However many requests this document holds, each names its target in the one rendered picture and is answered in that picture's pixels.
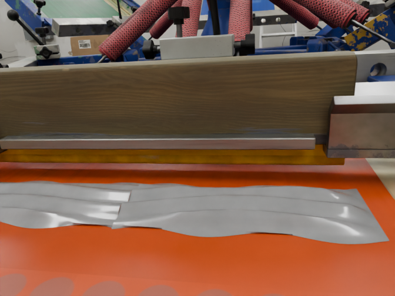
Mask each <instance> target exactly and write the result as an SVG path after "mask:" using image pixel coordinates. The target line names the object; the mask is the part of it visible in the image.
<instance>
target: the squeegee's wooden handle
mask: <svg viewBox="0 0 395 296"><path fill-rule="evenodd" d="M356 75H357V56H356V54H355V52H352V51H333V52H309V53H287V54H274V55H251V56H228V57H215V58H192V59H169V60H146V61H134V62H111V63H87V64H75V65H52V66H29V67H17V68H0V139H1V138H4V137H6V136H61V135H140V134H295V133H313V134H314V136H315V138H316V143H315V144H326V139H327V125H328V117H329V107H330V104H331V102H332V99H333V97H334V96H354V93H355V86H356Z"/></svg>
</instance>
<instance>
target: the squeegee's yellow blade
mask: <svg viewBox="0 0 395 296"><path fill-rule="evenodd" d="M0 154H138V155H285V156H325V153H324V151H323V144H316V145H315V149H313V150H108V149H8V150H7V151H4V152H2V153H0Z"/></svg>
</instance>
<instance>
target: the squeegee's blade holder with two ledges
mask: <svg viewBox="0 0 395 296"><path fill-rule="evenodd" d="M315 143H316V138H315V136H314V134H313V133H295V134H140V135H61V136H6V137H4V138H1V139H0V145H1V149H108V150H313V149H315Z"/></svg>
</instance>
